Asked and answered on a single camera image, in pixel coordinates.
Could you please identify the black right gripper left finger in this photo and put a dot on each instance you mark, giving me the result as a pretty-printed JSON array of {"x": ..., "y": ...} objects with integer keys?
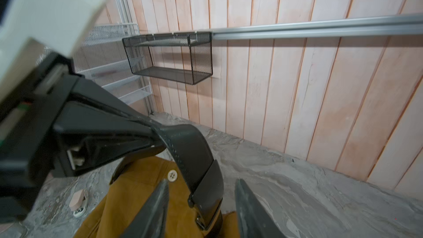
[{"x": 150, "y": 222}]

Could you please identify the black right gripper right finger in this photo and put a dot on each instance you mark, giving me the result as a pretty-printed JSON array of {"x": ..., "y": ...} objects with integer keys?
[{"x": 253, "y": 219}]

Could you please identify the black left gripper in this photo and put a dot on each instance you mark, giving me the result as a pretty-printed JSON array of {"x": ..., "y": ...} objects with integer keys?
[{"x": 93, "y": 129}]

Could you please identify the mustard yellow trousers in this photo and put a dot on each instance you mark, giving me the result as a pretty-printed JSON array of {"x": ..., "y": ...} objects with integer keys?
[{"x": 128, "y": 194}]

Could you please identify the black leather belt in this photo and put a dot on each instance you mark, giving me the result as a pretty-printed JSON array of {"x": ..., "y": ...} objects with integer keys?
[{"x": 193, "y": 157}]

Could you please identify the small beige tag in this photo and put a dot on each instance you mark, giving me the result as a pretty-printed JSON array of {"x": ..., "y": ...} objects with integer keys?
[{"x": 79, "y": 202}]

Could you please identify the white wire mesh shelf rack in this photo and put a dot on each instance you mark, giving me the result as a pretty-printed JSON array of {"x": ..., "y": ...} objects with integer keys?
[{"x": 102, "y": 59}]

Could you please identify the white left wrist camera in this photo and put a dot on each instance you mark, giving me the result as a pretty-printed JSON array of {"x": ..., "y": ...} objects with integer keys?
[{"x": 28, "y": 26}]

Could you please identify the black wire mesh basket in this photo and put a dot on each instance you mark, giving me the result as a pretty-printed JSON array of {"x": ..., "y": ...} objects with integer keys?
[{"x": 180, "y": 57}]

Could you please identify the aluminium frame rails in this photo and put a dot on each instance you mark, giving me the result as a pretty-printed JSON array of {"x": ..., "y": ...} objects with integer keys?
[{"x": 276, "y": 19}]

